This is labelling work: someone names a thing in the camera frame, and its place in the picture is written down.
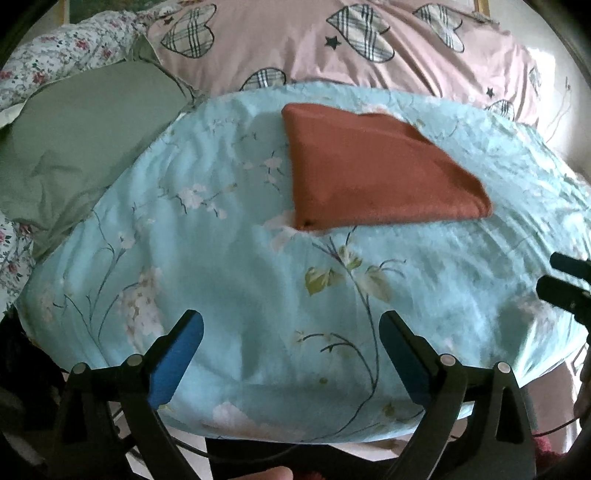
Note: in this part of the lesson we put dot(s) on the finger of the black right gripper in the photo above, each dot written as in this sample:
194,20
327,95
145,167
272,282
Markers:
575,267
565,296

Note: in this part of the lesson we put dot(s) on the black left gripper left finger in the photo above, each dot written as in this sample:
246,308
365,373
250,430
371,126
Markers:
111,410

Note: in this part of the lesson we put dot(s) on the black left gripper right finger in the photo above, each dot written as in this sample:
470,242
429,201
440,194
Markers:
467,428

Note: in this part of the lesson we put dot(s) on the rust red knit garment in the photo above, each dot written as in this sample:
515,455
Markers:
371,169

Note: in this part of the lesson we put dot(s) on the person's left hand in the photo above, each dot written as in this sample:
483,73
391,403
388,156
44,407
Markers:
275,473

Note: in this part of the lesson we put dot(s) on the light blue floral cloth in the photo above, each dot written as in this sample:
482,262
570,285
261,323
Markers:
203,220

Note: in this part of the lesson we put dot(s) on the sage green pillow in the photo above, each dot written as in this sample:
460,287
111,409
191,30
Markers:
74,138

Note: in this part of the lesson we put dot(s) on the framed landscape painting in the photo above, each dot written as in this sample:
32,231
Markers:
482,6

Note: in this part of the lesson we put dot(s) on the pink quilt with plaid hearts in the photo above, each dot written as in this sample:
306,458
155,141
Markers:
437,48

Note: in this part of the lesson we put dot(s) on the white floral bedsheet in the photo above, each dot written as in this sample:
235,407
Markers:
105,39

